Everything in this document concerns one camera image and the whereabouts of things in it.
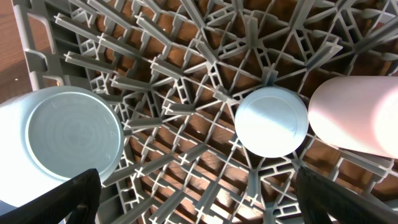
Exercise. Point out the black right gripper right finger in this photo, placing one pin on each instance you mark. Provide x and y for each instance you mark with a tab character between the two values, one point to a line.
319	199

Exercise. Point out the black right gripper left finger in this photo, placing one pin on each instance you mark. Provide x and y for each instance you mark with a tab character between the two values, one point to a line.
77	198

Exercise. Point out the light blue rice bowl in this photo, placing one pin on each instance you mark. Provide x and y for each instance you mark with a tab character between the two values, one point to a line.
51	135

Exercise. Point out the pink cup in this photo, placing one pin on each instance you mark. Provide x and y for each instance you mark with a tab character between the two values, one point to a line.
358	113

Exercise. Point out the light blue cup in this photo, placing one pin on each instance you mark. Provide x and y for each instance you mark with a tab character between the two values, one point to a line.
271	122

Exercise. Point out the grey dishwasher rack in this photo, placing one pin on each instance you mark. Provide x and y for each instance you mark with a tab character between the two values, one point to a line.
175	73

